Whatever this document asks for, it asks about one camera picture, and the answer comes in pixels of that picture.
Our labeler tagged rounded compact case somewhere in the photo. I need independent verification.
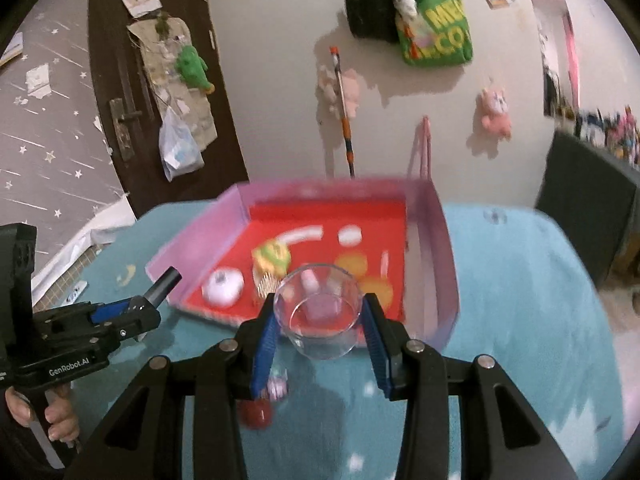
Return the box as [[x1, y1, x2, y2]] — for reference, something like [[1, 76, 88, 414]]
[[201, 267, 245, 308]]

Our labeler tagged pink cardboard box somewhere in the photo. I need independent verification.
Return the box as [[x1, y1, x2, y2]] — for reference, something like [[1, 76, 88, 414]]
[[145, 175, 461, 353]]

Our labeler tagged red-brown ball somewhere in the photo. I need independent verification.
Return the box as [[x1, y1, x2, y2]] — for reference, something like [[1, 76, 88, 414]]
[[239, 400, 275, 431]]

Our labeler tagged black draped table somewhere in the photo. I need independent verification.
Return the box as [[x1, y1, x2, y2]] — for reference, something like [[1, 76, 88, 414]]
[[534, 130, 640, 291]]

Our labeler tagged orange and white stick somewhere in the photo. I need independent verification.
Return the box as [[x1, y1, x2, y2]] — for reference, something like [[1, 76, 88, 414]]
[[329, 46, 357, 178]]

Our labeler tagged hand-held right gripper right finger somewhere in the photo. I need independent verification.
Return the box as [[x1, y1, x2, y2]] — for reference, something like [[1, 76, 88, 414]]
[[362, 292, 578, 480]]

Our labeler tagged clear plastic bag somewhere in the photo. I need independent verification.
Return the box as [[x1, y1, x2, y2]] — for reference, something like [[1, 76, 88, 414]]
[[158, 105, 205, 182]]

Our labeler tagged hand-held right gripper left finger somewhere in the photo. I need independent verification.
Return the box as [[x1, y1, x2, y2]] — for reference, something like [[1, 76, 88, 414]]
[[65, 292, 278, 480]]

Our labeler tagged white flat packet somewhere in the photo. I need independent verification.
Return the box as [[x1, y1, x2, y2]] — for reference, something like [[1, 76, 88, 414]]
[[62, 280, 88, 306]]

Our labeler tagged pink curtain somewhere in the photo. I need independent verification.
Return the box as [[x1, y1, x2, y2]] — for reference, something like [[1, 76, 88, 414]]
[[562, 12, 581, 111]]

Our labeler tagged person's left hand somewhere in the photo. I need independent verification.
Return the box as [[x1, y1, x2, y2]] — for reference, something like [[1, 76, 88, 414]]
[[4, 382, 82, 445]]

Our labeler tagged gold studded cylinder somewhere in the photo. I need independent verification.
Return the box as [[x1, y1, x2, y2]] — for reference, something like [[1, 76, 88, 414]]
[[254, 267, 281, 301]]

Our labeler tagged thin pink stick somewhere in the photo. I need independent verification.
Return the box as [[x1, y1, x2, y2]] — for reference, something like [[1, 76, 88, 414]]
[[420, 116, 432, 178]]

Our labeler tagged white sheet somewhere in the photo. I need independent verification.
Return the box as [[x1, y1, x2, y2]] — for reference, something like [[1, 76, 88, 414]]
[[30, 195, 138, 291]]

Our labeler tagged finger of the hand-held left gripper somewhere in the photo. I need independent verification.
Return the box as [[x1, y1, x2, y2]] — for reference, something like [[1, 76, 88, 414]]
[[106, 304, 163, 344], [39, 296, 149, 334]]

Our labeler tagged pink bear plush toy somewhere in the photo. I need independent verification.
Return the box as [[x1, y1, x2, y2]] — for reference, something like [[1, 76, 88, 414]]
[[475, 87, 513, 141]]

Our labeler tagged yellow squishy toy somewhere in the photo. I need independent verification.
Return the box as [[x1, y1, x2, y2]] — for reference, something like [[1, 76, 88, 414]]
[[251, 240, 292, 277]]

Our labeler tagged metal door handle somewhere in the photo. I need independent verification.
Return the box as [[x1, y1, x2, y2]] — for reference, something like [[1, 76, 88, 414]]
[[110, 97, 143, 162]]

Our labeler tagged clear glass cup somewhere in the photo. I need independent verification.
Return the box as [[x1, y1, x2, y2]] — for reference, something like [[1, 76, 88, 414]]
[[273, 262, 362, 361]]

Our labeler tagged pale pink plush toy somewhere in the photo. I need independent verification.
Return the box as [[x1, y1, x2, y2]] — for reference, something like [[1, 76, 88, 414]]
[[316, 67, 362, 118]]

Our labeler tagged black bag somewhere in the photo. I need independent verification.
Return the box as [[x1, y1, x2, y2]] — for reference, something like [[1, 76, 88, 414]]
[[345, 0, 401, 43]]

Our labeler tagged green fabric bag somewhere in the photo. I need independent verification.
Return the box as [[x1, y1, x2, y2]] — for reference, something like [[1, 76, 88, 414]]
[[392, 0, 473, 67]]

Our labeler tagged dark brown door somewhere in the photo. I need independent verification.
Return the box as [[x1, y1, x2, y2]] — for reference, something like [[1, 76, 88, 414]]
[[89, 0, 251, 221]]

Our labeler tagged green plush toy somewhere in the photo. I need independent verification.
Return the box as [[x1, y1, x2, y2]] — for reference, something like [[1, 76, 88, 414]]
[[175, 45, 216, 96]]

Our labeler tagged row of cosmetic bottles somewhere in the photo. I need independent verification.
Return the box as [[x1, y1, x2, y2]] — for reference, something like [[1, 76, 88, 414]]
[[575, 105, 640, 171]]

